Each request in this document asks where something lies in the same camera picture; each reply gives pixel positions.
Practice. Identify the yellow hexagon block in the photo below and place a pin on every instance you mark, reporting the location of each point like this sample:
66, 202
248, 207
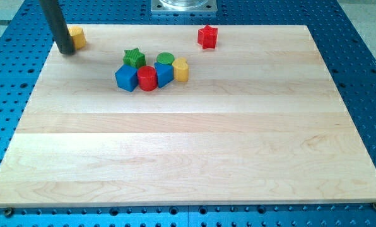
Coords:
78, 36

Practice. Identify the blue triangle block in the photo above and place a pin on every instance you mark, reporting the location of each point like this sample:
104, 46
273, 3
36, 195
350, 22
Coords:
164, 74

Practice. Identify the yellow heart block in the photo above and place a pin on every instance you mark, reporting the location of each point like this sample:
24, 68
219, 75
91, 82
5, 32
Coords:
180, 69

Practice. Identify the red cylinder block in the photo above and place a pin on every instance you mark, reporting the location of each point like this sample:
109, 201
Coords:
147, 78

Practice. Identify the green cylinder block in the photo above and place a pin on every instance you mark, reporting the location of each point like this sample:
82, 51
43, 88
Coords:
165, 58

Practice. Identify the wooden board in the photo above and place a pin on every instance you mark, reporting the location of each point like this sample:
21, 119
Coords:
260, 121

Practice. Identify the blue cube block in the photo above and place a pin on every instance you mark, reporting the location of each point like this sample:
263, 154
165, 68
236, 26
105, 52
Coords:
126, 78

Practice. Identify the green star block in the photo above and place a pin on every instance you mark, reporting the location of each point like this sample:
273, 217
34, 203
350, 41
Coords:
134, 58

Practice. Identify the red star block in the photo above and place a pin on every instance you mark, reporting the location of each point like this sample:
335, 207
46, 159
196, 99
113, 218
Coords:
207, 37

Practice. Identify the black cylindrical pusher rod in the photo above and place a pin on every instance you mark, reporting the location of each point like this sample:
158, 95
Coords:
57, 24

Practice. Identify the blue perforated table plate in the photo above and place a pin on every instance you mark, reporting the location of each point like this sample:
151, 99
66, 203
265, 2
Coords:
25, 45

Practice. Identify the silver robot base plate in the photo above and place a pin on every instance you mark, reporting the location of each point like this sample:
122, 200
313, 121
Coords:
185, 6

